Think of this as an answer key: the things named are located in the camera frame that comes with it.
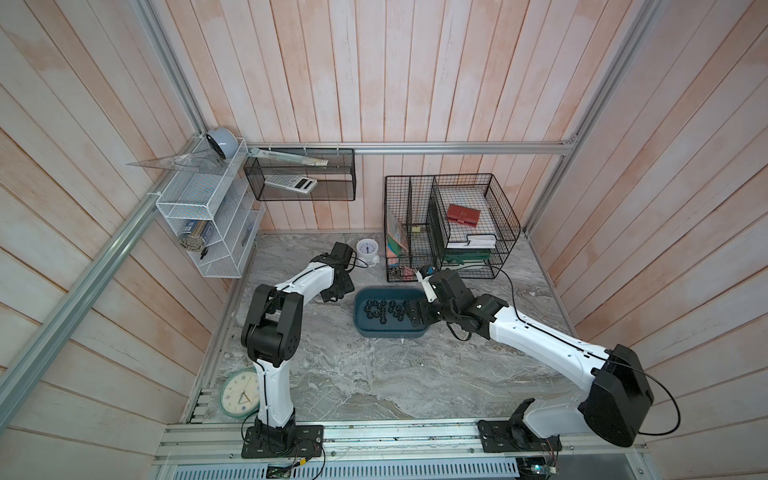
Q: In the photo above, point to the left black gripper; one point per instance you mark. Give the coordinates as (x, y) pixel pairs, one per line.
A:
(348, 287)

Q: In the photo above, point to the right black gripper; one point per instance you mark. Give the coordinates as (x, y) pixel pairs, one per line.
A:
(423, 306)

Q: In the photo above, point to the dark teal storage box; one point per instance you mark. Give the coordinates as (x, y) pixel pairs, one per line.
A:
(372, 321)

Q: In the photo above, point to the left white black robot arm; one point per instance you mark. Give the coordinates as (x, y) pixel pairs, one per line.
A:
(271, 336)

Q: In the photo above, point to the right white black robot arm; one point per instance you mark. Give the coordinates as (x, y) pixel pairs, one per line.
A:
(614, 393)

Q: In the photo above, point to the small white alarm clock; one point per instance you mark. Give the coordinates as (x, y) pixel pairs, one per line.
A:
(368, 252)

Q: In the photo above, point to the white tray in organizer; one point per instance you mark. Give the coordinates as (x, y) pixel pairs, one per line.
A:
(486, 241)

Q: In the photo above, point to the red wallet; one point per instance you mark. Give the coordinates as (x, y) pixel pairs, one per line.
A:
(463, 215)

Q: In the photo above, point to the white calculator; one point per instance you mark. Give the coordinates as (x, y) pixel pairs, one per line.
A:
(292, 183)

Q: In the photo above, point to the clear plastic ruler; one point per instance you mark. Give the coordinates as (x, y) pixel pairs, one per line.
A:
(287, 157)

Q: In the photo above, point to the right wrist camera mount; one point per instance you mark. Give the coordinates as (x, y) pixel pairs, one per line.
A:
(423, 277)

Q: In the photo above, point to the black wire desk organizer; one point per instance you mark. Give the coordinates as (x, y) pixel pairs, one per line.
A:
(417, 230)

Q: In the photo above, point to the black wire wall basket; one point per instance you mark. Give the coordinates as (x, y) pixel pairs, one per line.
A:
(336, 182)

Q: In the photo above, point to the white wire wall shelf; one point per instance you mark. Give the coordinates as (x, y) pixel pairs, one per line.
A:
(212, 212)

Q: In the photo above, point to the green round wall clock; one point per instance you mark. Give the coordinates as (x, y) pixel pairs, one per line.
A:
(239, 394)

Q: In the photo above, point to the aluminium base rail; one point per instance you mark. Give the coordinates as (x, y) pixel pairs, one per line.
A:
(222, 443)

